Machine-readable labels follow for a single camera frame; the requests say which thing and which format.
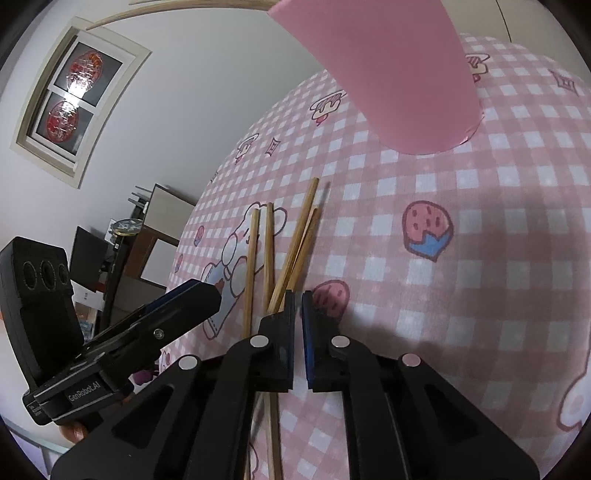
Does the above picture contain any black monitor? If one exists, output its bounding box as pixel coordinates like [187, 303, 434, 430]
[69, 227, 112, 293]

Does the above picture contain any round clock on desk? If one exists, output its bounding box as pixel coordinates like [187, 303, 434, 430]
[112, 218, 143, 237]

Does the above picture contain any pink cylindrical utensil holder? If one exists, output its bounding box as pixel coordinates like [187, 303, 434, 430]
[269, 0, 483, 155]

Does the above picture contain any white kitchen cabinet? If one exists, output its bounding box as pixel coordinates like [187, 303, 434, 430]
[442, 0, 590, 83]

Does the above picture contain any pink checkered tablecloth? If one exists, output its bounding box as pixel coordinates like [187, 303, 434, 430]
[160, 35, 590, 474]

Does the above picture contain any window with red decorations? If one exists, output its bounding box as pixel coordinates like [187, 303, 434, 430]
[11, 17, 151, 188]

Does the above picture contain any person's left hand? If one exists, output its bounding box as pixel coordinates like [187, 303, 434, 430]
[59, 422, 88, 444]

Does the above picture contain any leaning white board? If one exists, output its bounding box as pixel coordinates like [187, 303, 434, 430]
[139, 184, 193, 288]

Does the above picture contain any bamboo chopstick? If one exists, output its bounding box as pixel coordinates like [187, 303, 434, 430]
[263, 202, 283, 480]
[266, 177, 320, 314]
[85, 0, 277, 31]
[241, 209, 261, 480]
[280, 207, 320, 308]

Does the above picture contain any dark wooden side desk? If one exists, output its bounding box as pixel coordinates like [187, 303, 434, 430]
[95, 231, 163, 334]

